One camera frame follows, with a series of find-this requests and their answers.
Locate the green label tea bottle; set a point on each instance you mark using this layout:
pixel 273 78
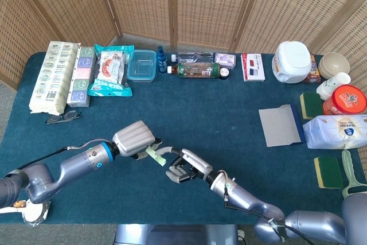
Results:
pixel 198 70

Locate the orange printed box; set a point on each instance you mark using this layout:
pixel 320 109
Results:
pixel 314 73

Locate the white plastic jug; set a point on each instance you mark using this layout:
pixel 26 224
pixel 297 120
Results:
pixel 291 61

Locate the cream tissue multipack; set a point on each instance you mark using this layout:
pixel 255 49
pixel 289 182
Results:
pixel 51 78

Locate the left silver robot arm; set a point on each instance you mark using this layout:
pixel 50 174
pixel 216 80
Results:
pixel 77 166

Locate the green yellow sponge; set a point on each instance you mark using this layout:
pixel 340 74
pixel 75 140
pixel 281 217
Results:
pixel 312 105
pixel 329 172

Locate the white red glasses box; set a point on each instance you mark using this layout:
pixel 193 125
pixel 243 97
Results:
pixel 253 67

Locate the clear container blue rim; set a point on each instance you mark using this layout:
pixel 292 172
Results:
pixel 141 67

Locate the beige bowl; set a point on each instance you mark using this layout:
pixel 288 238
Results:
pixel 334 64

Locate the blue spray bottle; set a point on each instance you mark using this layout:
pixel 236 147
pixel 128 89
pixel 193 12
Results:
pixel 162 61

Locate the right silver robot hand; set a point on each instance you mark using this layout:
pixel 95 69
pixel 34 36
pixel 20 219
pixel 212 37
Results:
pixel 198 163

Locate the grey robot torso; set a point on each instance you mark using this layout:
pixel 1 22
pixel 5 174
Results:
pixel 177 235

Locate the black eyeglasses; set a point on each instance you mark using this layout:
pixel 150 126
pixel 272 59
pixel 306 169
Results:
pixel 63 117

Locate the small black jar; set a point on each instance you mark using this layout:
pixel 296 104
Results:
pixel 224 73

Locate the white wet wipes pack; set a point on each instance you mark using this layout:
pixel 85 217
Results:
pixel 335 133

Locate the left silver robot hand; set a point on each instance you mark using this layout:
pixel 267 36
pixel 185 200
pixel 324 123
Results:
pixel 133 139

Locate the blue carpet table cover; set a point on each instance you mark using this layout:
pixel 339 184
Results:
pixel 183 107

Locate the white paper cup stack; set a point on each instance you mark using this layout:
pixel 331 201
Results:
pixel 332 84

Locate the orange lid canister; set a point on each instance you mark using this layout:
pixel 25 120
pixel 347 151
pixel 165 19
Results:
pixel 345 100

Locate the foil wrapped white cup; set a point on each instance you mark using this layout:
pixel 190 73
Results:
pixel 34 212

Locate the teal snack bag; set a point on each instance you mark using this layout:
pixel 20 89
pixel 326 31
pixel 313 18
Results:
pixel 110 70

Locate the purple flat box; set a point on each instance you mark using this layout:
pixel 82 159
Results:
pixel 225 60

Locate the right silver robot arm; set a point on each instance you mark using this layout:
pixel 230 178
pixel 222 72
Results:
pixel 249 199

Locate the stacked colourful small boxes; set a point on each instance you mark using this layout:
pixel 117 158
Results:
pixel 81 75

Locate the pale green lint roller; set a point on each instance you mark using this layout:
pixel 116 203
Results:
pixel 349 170

